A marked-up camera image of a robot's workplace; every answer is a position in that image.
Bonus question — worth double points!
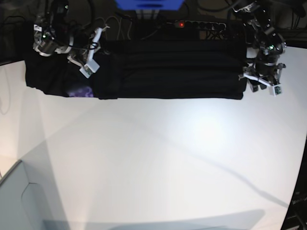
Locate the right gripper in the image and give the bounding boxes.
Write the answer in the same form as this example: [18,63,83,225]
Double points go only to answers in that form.
[67,26,110,69]

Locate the grey cable loops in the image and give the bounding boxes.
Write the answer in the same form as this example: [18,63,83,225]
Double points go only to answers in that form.
[95,11,161,41]

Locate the black power strip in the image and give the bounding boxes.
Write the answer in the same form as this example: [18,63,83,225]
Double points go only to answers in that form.
[175,21,227,31]

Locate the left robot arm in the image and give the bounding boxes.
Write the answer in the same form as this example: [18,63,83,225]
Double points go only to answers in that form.
[230,0,286,96]

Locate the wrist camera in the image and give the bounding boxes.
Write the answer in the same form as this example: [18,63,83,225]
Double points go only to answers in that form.
[79,60,100,79]
[269,84,282,96]

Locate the black T-shirt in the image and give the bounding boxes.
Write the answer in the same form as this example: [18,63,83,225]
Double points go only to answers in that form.
[24,40,247,100]

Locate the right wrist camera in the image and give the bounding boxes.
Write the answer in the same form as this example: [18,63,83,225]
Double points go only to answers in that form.
[79,60,100,79]

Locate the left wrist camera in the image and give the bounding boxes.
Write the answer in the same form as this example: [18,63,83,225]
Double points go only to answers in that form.
[269,84,282,96]

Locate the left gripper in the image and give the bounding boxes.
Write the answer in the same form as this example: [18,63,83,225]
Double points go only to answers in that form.
[238,63,285,92]

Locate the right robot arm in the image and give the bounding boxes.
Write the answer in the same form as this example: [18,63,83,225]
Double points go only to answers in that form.
[33,0,110,74]

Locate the blue box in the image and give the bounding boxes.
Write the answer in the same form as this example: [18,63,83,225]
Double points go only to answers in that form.
[115,0,184,11]

